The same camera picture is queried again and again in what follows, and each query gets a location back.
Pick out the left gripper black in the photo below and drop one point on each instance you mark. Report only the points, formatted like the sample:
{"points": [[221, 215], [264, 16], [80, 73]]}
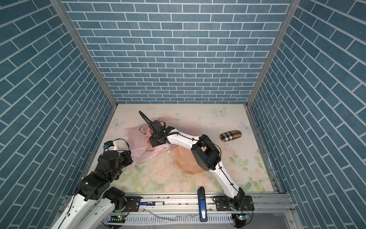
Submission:
{"points": [[128, 159]]}

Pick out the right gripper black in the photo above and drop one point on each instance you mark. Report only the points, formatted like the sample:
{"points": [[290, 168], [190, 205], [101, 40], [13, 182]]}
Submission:
{"points": [[153, 142]]}

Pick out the pink plastic bag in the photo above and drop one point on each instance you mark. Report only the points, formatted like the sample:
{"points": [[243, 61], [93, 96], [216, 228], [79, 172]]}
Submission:
{"points": [[140, 145]]}

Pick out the pink faceted bowl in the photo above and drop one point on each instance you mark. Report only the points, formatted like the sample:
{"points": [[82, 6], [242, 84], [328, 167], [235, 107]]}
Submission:
{"points": [[185, 161]]}

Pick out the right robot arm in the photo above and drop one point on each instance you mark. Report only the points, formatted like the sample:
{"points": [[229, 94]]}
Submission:
{"points": [[206, 154]]}

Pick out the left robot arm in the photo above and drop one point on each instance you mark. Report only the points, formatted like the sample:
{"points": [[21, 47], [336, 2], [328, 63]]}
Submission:
{"points": [[94, 199]]}

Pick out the blue marker pen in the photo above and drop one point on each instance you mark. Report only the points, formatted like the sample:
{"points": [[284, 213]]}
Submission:
{"points": [[152, 203]]}

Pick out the left circuit board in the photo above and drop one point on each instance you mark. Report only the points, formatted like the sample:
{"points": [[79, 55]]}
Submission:
{"points": [[116, 219]]}

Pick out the circuit board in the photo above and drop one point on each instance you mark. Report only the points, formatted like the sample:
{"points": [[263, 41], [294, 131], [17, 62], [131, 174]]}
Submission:
{"points": [[241, 216], [116, 219]]}

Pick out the blue stapler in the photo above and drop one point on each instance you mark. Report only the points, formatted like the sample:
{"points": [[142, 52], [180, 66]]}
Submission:
{"points": [[202, 204]]}

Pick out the plaid glasses case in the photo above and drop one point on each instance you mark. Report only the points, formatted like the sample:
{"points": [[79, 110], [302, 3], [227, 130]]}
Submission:
{"points": [[230, 135]]}

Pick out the right circuit board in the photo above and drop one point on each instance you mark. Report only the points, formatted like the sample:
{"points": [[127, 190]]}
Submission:
{"points": [[241, 216]]}

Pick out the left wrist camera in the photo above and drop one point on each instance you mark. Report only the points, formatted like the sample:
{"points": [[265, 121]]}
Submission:
{"points": [[111, 143]]}

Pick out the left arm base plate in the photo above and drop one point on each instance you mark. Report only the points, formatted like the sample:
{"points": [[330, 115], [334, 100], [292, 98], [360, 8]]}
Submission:
{"points": [[132, 204]]}

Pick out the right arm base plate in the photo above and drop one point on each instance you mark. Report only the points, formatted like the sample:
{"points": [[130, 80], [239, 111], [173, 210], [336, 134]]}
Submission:
{"points": [[224, 203]]}

